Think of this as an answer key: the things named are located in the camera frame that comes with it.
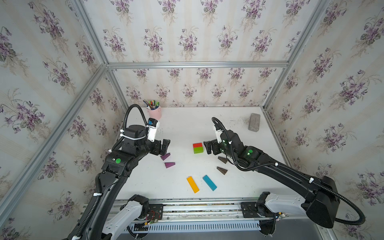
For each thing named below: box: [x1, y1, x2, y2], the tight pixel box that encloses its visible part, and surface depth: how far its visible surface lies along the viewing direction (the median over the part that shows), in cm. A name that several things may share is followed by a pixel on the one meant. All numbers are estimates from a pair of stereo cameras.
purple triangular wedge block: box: [160, 153, 171, 161], surface depth 94 cm
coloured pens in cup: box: [142, 99, 160, 110], surface depth 109 cm
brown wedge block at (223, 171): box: [216, 166, 228, 175], surface depth 87 cm
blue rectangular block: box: [202, 174, 218, 192], surface depth 84 cm
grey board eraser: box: [248, 113, 261, 132], surface depth 109 cm
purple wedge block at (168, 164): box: [164, 162, 176, 169], surface depth 90 cm
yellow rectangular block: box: [186, 176, 200, 194], surface depth 84 cm
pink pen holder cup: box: [147, 106, 162, 120], surface depth 110 cm
